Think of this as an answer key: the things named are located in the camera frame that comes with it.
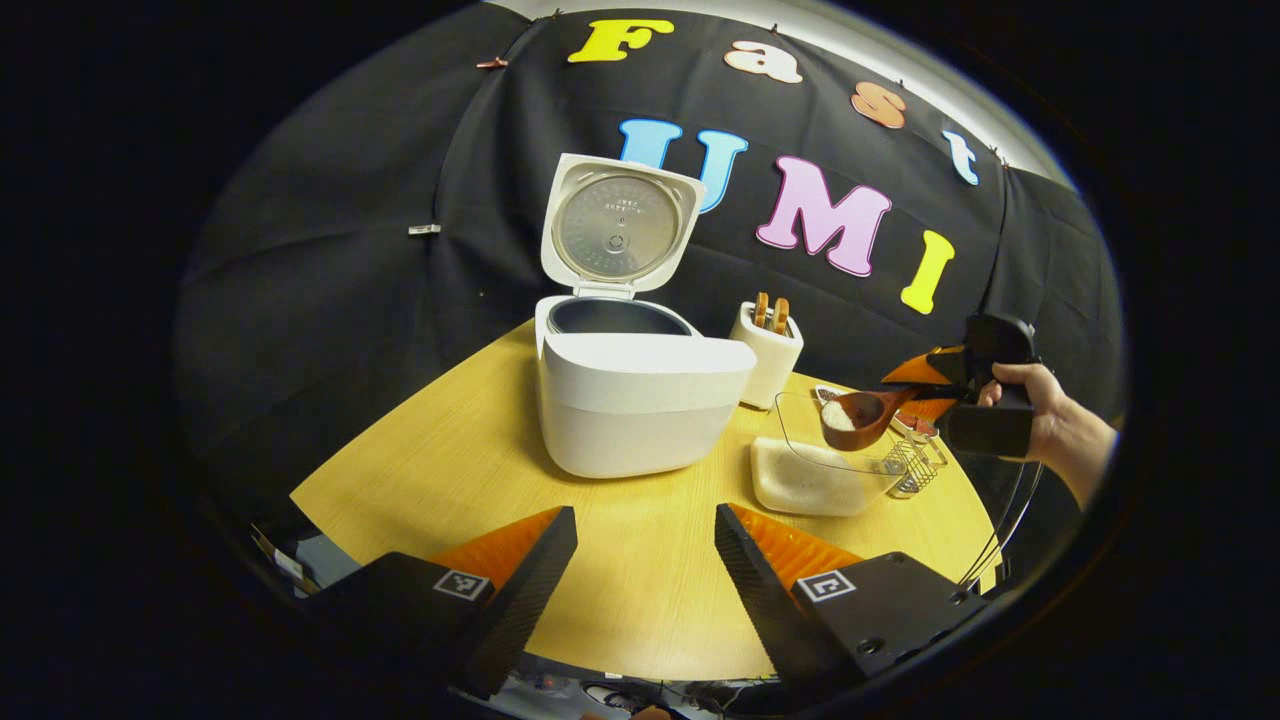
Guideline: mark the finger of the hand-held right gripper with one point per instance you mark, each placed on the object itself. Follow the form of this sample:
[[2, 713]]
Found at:
[[930, 368], [930, 408]]

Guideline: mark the clear plastic container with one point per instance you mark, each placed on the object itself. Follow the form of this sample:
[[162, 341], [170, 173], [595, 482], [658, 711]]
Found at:
[[790, 430]]

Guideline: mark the black backdrop cloth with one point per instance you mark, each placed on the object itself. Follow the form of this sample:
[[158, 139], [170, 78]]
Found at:
[[350, 250]]

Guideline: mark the white toaster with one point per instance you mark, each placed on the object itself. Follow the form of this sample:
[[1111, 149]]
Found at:
[[765, 365]]

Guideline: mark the toasted bread slice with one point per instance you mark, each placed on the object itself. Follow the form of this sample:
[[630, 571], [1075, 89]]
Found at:
[[781, 316], [761, 310]]

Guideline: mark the white rice cooker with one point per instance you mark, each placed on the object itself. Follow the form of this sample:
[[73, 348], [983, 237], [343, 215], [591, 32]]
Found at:
[[630, 410]]

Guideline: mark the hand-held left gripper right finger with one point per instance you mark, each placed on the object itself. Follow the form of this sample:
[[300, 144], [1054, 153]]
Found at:
[[770, 610]]

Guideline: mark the wooden spoon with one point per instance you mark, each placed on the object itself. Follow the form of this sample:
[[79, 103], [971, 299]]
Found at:
[[870, 415]]

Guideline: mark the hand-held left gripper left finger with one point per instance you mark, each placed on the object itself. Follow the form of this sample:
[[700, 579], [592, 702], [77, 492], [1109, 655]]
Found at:
[[520, 610]]

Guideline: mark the white divided dish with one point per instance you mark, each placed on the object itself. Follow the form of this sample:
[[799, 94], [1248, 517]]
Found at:
[[820, 390]]

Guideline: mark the white rice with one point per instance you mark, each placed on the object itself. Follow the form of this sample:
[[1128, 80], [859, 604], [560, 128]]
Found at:
[[800, 485]]

